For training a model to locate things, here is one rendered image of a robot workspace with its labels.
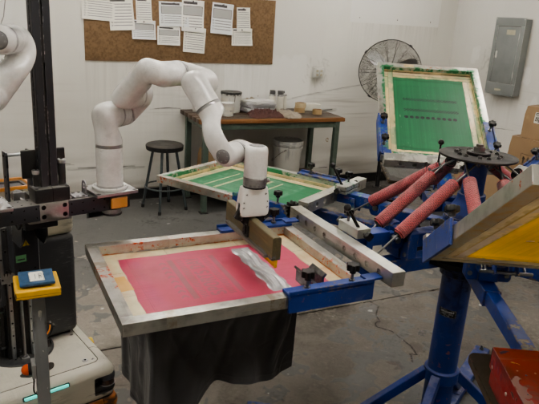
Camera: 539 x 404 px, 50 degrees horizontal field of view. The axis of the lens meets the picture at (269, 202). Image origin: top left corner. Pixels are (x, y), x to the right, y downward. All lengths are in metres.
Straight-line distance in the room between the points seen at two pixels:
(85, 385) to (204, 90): 1.44
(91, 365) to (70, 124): 3.21
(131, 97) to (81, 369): 1.25
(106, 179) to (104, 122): 0.21
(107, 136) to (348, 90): 4.70
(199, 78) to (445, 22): 5.60
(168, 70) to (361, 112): 4.92
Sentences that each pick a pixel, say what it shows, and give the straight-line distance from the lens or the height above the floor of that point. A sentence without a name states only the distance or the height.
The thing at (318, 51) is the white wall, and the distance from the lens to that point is 6.32.
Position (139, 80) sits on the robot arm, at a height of 1.54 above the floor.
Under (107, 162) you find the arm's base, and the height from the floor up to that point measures 1.24.
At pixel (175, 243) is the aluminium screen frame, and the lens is 2.14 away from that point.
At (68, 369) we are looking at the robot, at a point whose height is 0.28.
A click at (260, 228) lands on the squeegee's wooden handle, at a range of 1.84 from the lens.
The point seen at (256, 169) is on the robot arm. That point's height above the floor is 1.31.
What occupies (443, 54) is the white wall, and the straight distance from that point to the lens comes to 7.33.
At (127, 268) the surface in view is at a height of 0.95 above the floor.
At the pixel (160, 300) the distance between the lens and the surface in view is 1.78.
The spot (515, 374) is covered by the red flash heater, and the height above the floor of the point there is 1.10.
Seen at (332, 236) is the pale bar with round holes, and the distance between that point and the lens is 2.12.
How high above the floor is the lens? 1.77
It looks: 17 degrees down
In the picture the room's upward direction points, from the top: 4 degrees clockwise
